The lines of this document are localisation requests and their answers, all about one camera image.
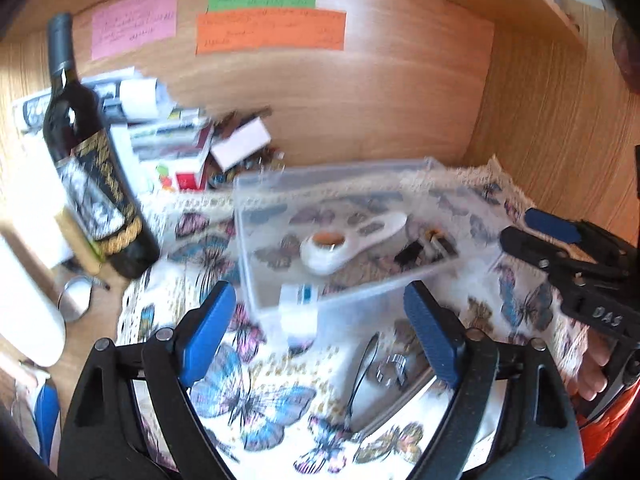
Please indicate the yellow lip balm tube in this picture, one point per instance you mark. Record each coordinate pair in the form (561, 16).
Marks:
(79, 245)

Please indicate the silver metal clip tool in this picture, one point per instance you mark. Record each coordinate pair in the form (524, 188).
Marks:
(386, 381)

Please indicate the dark wine bottle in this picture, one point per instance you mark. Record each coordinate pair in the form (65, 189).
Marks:
(82, 150)

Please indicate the white card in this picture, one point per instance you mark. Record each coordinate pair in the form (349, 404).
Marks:
(243, 143)

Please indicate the small white blue box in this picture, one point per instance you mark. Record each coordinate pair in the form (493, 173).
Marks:
(298, 313)

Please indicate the clear plastic storage box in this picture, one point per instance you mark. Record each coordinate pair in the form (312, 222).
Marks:
(275, 211)

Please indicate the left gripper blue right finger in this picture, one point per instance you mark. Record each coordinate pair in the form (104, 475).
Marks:
(537, 435)

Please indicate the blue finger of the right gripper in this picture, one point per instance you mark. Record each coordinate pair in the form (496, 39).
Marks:
(540, 254)
(599, 244)

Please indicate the green sticky note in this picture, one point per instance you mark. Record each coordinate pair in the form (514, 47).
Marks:
(261, 0)

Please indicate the pink sticky note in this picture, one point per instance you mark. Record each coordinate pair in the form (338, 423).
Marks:
(130, 24)

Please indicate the orange sticky note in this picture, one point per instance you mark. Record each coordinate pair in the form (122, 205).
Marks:
(256, 28)

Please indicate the butterfly lace tablecloth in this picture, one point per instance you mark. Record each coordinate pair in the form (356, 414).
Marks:
(276, 412)

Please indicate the stack of papers and books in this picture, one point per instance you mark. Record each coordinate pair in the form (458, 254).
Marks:
(162, 145)

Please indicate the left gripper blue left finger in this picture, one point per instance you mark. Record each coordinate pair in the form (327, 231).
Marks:
(103, 438)

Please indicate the person right hand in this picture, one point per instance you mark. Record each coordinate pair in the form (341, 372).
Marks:
(590, 379)

